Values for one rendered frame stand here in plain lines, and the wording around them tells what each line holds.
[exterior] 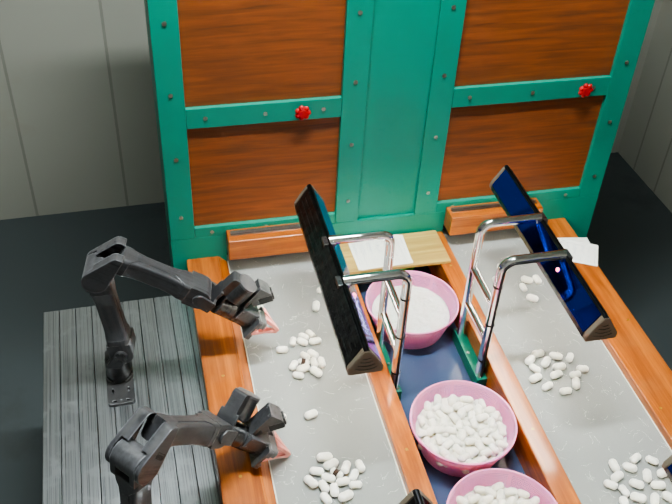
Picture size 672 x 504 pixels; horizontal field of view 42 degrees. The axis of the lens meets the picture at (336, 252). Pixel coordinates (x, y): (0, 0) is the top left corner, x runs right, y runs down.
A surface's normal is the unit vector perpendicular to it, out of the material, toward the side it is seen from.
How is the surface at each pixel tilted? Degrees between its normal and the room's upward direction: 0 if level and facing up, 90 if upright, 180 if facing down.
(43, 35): 90
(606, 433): 0
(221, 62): 90
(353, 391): 0
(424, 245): 0
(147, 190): 90
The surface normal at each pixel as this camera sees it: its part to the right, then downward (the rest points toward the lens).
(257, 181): 0.22, 0.63
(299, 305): 0.04, -0.77
